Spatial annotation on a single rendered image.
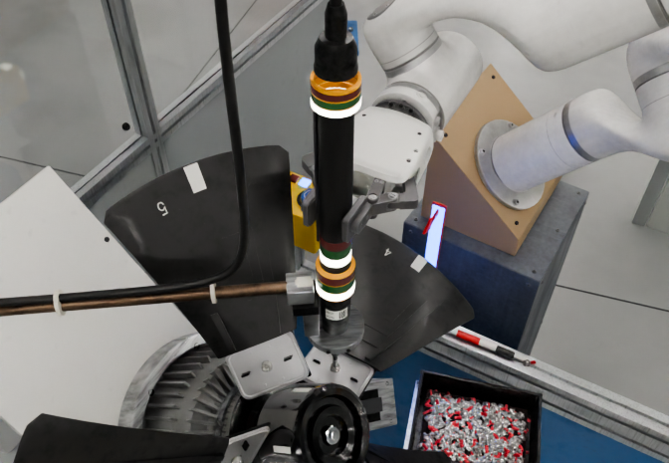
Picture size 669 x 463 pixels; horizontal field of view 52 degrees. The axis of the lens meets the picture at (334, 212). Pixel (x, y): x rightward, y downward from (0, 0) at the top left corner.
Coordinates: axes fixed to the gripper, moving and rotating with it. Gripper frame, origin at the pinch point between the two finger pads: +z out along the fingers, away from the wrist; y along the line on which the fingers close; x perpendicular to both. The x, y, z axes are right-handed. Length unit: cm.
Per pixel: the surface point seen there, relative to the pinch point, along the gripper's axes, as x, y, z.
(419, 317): -31.9, -5.8, -14.8
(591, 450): -80, -38, -36
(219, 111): -58, 70, -67
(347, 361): -30.0, -0.8, -2.3
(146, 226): -8.5, 21.8, 5.2
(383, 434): -116, 5, -36
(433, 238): -37, 0, -34
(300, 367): -23.4, 2.0, 5.0
